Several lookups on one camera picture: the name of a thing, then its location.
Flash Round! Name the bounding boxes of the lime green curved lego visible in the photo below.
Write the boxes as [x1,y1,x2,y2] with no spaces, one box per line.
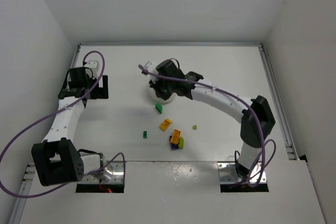
[178,137,184,149]

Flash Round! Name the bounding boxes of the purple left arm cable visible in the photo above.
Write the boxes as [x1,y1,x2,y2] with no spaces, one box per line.
[0,50,125,198]

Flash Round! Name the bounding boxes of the white round divided container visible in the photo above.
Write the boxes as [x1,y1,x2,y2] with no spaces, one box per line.
[148,87,177,104]

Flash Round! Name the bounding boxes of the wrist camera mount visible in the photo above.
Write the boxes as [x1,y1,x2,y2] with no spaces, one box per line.
[83,60,99,79]
[143,61,158,74]

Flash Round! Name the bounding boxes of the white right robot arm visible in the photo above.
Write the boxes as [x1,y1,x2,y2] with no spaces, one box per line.
[145,59,275,179]

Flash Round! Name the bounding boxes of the metal base plate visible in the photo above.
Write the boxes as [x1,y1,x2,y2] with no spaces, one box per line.
[217,162,261,185]
[78,162,124,185]

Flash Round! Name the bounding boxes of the dark green lego wedge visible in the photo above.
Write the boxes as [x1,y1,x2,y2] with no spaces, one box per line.
[155,103,163,114]

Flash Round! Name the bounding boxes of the yellow lego plate brick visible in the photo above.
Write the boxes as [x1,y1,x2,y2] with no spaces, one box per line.
[170,130,181,145]

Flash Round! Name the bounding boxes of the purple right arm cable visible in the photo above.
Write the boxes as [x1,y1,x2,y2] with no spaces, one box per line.
[138,63,277,188]

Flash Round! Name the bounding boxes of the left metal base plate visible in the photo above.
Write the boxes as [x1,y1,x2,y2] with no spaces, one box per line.
[78,162,124,185]

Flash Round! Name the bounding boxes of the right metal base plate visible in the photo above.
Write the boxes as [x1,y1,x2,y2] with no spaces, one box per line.
[217,162,261,185]

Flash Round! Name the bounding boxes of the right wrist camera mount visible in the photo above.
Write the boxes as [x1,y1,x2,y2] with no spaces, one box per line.
[143,61,158,74]

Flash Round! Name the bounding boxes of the blue lego brick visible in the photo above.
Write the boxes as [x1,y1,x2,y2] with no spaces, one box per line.
[169,135,179,150]

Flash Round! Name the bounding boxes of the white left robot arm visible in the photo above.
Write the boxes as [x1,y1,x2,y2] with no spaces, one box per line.
[31,60,109,186]

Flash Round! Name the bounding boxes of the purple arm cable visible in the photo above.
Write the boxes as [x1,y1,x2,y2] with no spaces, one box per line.
[0,50,125,198]
[138,63,277,188]

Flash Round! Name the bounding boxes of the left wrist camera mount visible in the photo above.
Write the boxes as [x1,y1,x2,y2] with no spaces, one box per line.
[83,60,99,79]

